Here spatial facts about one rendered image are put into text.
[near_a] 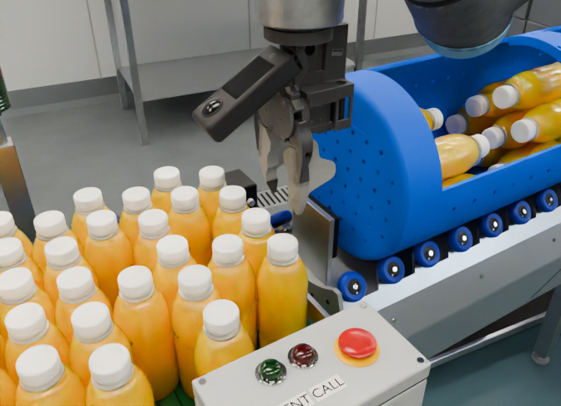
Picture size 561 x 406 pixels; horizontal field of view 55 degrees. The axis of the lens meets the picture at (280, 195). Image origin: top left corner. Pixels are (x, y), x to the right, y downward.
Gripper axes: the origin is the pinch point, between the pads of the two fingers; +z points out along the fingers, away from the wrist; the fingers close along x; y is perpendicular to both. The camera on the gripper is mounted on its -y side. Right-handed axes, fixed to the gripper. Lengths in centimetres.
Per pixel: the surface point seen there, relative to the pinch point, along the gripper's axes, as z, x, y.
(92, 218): 6.8, 17.3, -19.0
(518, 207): 18, -1, 48
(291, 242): 6.7, -1.1, 1.0
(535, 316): 101, 23, 118
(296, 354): 4.4, -18.2, -9.4
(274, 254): 7.4, -1.3, -1.7
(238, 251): 7.0, 1.2, -5.4
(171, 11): 60, 329, 111
